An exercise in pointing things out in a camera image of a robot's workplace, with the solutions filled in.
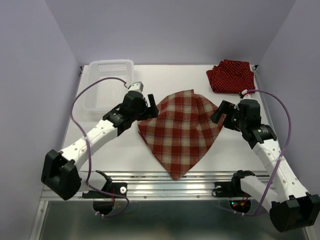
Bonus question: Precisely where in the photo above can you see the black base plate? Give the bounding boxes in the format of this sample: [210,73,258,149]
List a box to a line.
[82,182,128,199]
[211,181,246,198]

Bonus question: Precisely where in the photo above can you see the white plastic basket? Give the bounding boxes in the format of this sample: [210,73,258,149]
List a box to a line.
[81,59,134,121]

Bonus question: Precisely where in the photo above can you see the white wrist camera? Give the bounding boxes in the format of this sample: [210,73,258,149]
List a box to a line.
[239,89,256,100]
[128,81,144,93]

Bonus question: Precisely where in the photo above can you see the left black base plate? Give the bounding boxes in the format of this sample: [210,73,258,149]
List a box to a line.
[82,182,128,199]

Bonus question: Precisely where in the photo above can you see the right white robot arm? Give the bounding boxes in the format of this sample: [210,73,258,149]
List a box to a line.
[210,99,320,232]

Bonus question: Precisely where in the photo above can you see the aluminium rail frame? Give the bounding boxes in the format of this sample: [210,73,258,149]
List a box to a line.
[29,64,316,240]

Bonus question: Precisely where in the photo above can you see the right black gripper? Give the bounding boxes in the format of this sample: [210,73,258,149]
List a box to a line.
[208,100,247,131]

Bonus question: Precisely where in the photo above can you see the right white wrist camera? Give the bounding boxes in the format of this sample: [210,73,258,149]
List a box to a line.
[239,89,256,100]

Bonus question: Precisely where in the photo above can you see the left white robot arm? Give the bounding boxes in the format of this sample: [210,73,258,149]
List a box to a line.
[41,90,159,200]

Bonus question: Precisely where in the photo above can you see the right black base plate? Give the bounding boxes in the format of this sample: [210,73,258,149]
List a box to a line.
[211,181,246,198]

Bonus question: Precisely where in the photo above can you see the red polka dot skirt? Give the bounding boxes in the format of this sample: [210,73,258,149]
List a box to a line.
[209,59,256,94]
[206,68,255,94]

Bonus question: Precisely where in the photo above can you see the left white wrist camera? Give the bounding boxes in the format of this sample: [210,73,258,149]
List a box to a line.
[128,81,144,93]

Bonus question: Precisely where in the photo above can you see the red beige plaid skirt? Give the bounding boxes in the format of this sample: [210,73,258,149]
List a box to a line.
[137,89,224,181]

